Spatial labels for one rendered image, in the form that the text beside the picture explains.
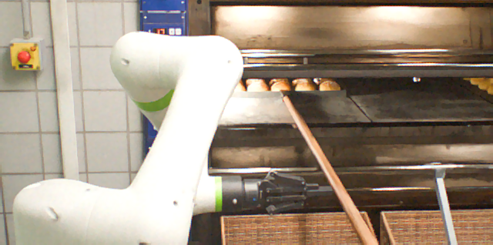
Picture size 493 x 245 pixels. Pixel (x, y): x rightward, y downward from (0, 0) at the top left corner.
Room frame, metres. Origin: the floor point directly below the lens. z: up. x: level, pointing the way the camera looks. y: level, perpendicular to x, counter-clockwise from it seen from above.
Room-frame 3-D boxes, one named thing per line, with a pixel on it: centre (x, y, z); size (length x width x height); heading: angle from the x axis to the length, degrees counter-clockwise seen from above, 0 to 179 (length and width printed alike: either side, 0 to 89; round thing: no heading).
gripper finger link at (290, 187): (1.46, -0.11, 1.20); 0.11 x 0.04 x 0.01; 95
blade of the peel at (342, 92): (2.65, -0.14, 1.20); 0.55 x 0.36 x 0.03; 95
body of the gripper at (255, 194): (1.46, -0.04, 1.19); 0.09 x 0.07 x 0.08; 95
